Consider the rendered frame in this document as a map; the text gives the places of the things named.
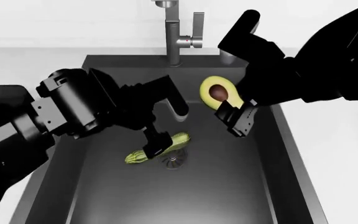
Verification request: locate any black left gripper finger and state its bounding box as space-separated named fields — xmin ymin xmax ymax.
xmin=142 ymin=126 xmax=173 ymax=161
xmin=119 ymin=75 xmax=190 ymax=117

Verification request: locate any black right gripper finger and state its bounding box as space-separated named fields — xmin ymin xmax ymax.
xmin=214 ymin=99 xmax=259 ymax=139
xmin=217 ymin=9 xmax=287 ymax=64

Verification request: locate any green zucchini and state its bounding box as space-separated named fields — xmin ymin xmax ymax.
xmin=124 ymin=131 xmax=191 ymax=166

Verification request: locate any avocado half with pit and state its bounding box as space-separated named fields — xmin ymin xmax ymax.
xmin=199 ymin=75 xmax=246 ymax=111

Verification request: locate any round metal sink drain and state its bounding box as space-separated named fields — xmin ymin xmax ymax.
xmin=157 ymin=149 xmax=188 ymax=170

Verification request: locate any steel sink faucet spout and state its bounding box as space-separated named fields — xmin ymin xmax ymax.
xmin=150 ymin=0 xmax=183 ymax=67

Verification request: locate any dark grey kitchen sink basin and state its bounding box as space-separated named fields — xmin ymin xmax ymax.
xmin=9 ymin=54 xmax=331 ymax=224

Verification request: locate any steel faucet lever handle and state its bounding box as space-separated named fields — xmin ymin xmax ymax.
xmin=178 ymin=12 xmax=205 ymax=49

